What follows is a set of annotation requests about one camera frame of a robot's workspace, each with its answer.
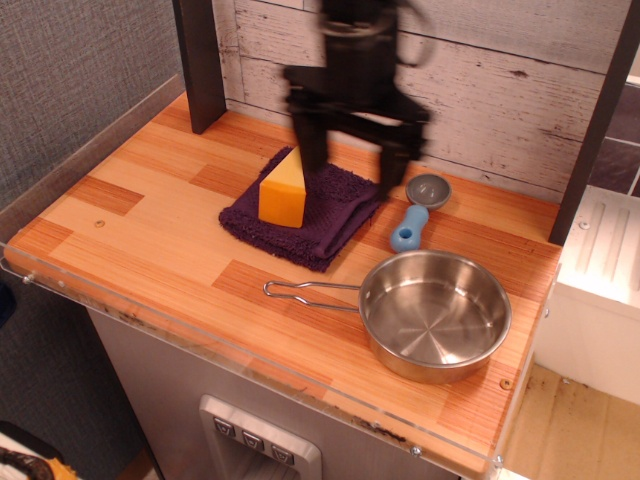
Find purple folded towel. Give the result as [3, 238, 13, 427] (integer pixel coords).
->
[219, 146, 380, 272]

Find orange cheese wedge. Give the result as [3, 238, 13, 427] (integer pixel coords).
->
[258, 147, 306, 228]

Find blue spoon with grey bowl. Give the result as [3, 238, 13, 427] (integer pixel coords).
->
[390, 174, 452, 253]

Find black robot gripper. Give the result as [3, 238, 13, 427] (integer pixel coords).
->
[283, 29, 430, 201]

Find orange object bottom left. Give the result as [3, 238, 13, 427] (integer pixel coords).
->
[46, 458, 78, 480]

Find dark vertical post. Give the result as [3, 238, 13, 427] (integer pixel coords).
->
[548, 0, 639, 246]
[172, 0, 227, 134]

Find white toy sink unit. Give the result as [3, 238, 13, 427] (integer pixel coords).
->
[534, 186, 639, 403]

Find dark left vertical post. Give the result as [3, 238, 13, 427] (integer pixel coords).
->
[172, 0, 227, 134]

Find grey toy cabinet front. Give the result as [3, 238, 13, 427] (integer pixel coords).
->
[85, 305, 471, 480]

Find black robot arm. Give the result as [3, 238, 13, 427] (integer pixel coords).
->
[283, 1, 430, 201]

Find silver dispenser button panel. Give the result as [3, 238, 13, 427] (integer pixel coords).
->
[199, 395, 323, 480]

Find dark right vertical post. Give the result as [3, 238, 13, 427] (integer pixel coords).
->
[548, 0, 639, 246]

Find stainless steel pan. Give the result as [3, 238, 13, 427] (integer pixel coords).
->
[262, 249, 514, 385]

